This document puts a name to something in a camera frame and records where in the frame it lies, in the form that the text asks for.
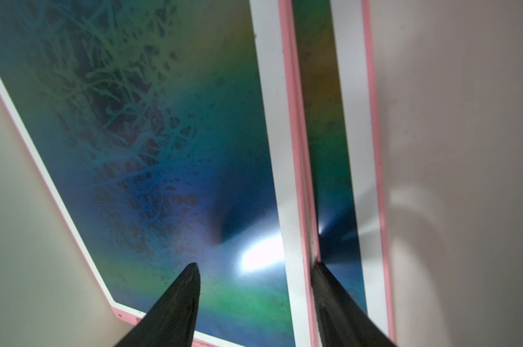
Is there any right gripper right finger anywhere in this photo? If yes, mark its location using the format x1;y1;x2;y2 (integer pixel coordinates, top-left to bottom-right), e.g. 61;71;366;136
311;262;395;347

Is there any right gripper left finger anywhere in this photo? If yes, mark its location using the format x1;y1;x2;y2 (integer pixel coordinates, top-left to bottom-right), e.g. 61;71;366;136
115;263;201;347

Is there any pink frame writing tablet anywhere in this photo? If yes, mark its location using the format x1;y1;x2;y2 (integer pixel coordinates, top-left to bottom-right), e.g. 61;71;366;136
0;1;313;346

